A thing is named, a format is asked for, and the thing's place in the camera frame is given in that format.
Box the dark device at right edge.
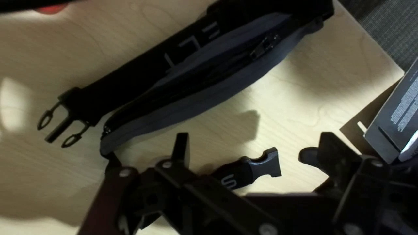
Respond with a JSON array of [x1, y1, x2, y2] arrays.
[[363, 56, 418, 165]]

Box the red oblong case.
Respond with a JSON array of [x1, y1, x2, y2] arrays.
[[31, 0, 73, 15]]

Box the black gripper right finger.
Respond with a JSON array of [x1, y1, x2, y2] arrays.
[[298, 130, 418, 235]]

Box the gray carpet mat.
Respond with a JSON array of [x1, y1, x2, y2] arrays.
[[337, 0, 418, 73]]

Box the black running belt pouch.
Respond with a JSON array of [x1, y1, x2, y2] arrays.
[[37, 0, 337, 193]]

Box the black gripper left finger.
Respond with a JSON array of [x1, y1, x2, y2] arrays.
[[77, 130, 280, 235]]

